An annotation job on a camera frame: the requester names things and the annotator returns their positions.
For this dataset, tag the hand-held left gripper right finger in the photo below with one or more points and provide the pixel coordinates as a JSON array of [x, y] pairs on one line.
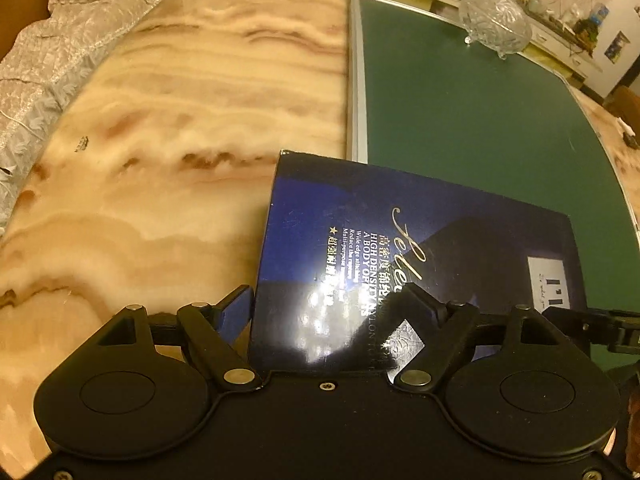
[[425, 310]]

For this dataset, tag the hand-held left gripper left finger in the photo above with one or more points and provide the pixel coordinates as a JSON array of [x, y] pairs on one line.
[[235, 312]]

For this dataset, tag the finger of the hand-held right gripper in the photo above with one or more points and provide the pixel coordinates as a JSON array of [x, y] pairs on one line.
[[590, 322]]

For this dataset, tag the dark blue printed box lid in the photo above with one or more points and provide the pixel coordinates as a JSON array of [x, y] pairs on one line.
[[350, 220]]

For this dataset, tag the marble desktop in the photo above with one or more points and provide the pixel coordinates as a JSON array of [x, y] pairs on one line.
[[150, 160]]

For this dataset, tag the black remote control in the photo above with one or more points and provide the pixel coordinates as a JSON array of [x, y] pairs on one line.
[[631, 135]]

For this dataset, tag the brown leather armchair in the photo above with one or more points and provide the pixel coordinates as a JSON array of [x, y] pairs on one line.
[[627, 102]]

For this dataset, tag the lidded glass candy bowl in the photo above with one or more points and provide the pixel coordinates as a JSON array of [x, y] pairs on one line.
[[495, 15]]

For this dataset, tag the blue carton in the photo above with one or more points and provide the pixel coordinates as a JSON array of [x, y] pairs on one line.
[[599, 13]]

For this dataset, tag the green board with metal frame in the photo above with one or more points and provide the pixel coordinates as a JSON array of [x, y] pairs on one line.
[[450, 110]]

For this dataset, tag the blue wall poster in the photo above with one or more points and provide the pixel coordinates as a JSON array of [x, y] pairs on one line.
[[617, 46]]

